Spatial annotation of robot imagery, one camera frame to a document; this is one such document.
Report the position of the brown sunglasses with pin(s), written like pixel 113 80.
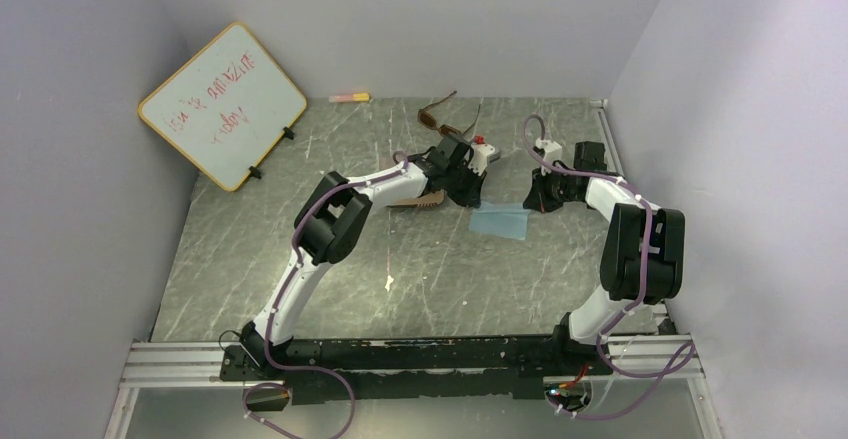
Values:
pixel 426 118

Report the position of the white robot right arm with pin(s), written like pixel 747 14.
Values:
pixel 642 258

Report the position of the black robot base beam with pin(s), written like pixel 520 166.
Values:
pixel 318 370

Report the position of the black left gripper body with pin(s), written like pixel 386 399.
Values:
pixel 462 183

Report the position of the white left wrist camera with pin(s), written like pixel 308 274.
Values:
pixel 482 155

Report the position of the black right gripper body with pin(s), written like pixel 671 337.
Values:
pixel 553 189

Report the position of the aluminium frame rail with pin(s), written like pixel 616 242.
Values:
pixel 630 357

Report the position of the pink yellow marker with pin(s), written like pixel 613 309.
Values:
pixel 350 98

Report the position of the yellow framed whiteboard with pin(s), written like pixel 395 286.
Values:
pixel 226 108

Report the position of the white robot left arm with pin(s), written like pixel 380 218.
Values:
pixel 329 226

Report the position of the light blue cloth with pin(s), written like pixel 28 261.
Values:
pixel 509 221

